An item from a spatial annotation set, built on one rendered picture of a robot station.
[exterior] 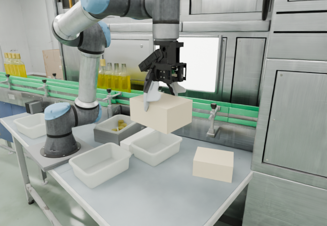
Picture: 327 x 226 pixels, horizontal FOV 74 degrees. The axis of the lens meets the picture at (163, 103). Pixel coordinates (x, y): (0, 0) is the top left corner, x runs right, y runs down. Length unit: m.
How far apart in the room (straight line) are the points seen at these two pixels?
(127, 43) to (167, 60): 0.96
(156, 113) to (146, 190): 0.38
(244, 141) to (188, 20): 0.76
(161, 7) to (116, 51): 1.05
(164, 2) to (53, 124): 0.78
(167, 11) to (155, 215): 0.63
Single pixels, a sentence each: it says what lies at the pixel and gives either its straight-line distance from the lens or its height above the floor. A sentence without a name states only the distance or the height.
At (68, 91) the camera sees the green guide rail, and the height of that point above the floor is 0.94.
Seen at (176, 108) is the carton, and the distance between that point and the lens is 0.62.
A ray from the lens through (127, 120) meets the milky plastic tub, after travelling 1.37.
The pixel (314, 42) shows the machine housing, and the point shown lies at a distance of 0.92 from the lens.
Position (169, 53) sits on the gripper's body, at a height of 1.28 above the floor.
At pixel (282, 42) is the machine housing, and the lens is 0.91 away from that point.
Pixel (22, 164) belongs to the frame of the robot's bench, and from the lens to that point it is 2.03.
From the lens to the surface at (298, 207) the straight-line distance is 1.16.
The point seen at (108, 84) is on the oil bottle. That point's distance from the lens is 1.51.
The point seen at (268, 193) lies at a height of 0.66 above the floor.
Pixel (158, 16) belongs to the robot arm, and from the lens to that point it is 0.61.
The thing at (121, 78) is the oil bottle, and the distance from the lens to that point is 1.43.
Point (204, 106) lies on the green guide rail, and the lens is 1.20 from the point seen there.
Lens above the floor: 1.33
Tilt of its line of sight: 18 degrees down
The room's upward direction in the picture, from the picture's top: straight up
